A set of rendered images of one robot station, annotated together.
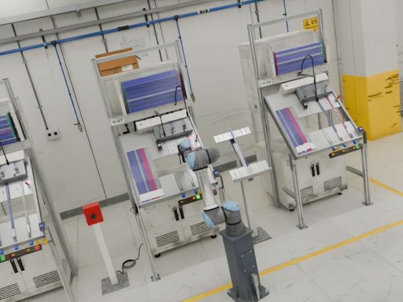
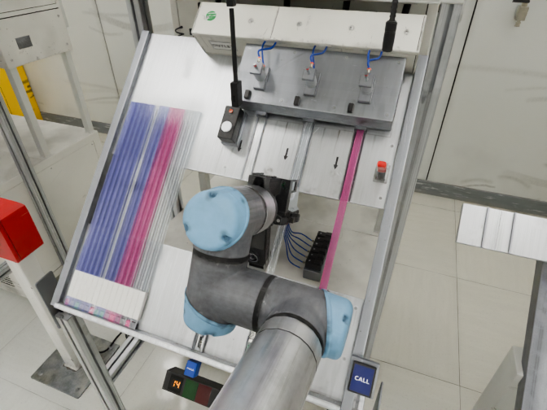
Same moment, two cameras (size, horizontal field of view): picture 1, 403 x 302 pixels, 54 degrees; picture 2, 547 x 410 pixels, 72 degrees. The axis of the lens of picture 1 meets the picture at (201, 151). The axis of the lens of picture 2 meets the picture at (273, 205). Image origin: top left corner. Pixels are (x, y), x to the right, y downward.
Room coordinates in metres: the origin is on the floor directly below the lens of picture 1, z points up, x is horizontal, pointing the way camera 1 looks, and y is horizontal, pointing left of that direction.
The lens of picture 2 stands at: (2.76, -0.15, 1.42)
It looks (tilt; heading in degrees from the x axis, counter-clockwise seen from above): 36 degrees down; 34
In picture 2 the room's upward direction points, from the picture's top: straight up
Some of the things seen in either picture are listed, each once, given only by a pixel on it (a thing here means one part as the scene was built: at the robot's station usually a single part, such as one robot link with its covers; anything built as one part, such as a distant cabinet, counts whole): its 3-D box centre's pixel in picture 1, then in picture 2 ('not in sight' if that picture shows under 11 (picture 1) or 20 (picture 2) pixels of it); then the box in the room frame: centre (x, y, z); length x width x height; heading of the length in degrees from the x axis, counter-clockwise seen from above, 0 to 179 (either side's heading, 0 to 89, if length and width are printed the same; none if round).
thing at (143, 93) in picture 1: (152, 90); not in sight; (3.55, 0.31, 1.52); 0.51 x 0.13 x 0.27; 103
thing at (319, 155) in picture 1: (306, 142); not in sight; (3.81, -1.07, 0.65); 1.01 x 0.73 x 1.29; 13
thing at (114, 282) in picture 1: (102, 245); (42, 298); (3.04, 1.00, 0.39); 0.24 x 0.24 x 0.78; 13
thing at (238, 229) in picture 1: (234, 225); not in sight; (2.54, -0.12, 0.60); 0.15 x 0.15 x 0.10
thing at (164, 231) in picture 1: (173, 207); (282, 275); (3.65, 0.40, 0.31); 0.70 x 0.65 x 0.62; 103
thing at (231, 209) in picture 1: (231, 211); not in sight; (2.53, -0.12, 0.72); 0.13 x 0.12 x 0.14; 101
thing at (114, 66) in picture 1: (128, 59); not in sight; (3.82, 0.49, 1.82); 0.68 x 0.30 x 0.20; 103
